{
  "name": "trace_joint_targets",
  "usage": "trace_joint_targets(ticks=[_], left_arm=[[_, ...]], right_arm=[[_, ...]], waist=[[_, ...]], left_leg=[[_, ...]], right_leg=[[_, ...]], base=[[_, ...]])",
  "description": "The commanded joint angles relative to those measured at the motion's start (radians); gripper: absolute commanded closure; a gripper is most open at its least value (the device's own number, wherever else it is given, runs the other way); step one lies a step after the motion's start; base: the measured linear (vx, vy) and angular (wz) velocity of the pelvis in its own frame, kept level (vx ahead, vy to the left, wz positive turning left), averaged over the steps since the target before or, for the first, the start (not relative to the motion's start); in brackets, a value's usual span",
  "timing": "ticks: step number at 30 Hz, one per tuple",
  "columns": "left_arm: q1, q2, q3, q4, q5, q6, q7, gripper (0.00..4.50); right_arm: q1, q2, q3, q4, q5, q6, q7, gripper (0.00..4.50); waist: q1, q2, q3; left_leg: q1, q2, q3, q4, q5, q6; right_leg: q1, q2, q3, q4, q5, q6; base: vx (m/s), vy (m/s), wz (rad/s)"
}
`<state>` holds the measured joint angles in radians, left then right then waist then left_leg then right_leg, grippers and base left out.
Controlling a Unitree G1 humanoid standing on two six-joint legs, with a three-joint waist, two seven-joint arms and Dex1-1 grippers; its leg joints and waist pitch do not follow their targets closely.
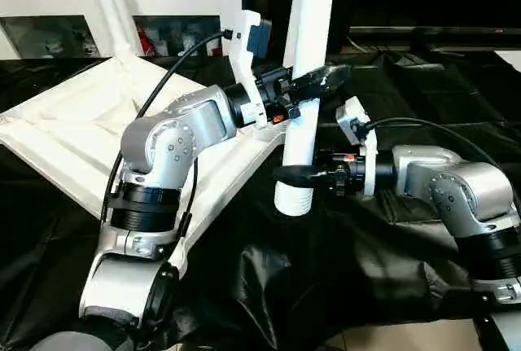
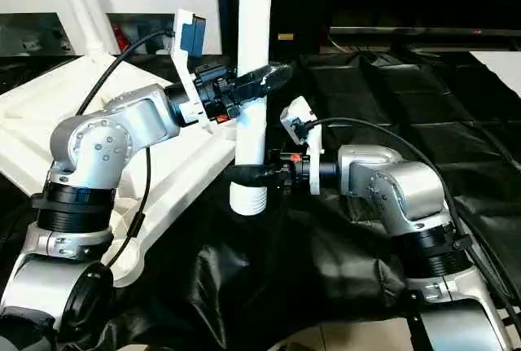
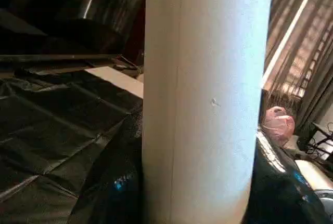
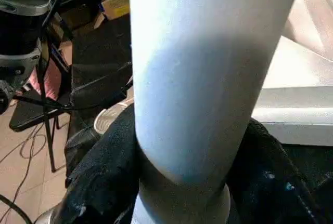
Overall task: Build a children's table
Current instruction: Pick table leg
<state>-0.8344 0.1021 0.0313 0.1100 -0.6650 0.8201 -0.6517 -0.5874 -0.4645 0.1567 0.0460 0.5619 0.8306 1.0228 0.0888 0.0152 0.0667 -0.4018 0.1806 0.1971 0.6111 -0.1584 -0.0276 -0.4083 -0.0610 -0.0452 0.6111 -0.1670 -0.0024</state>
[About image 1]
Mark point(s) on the white plastic table leg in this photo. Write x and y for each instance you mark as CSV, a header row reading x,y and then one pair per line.
x,y
313,17
110,9

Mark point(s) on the white plastic table top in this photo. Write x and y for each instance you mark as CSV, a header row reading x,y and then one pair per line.
x,y
73,123

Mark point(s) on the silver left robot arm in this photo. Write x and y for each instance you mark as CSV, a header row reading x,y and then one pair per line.
x,y
163,147

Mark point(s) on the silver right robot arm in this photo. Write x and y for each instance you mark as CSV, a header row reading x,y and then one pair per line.
x,y
456,188

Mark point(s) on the black table mat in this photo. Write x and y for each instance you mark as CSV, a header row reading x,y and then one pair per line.
x,y
326,269

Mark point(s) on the white glass-door cabinet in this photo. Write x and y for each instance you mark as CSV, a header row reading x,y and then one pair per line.
x,y
163,1

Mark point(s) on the white flat sheet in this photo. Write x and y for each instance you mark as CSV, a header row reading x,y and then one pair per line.
x,y
510,59

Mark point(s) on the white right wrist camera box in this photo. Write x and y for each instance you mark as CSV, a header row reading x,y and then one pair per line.
x,y
358,123

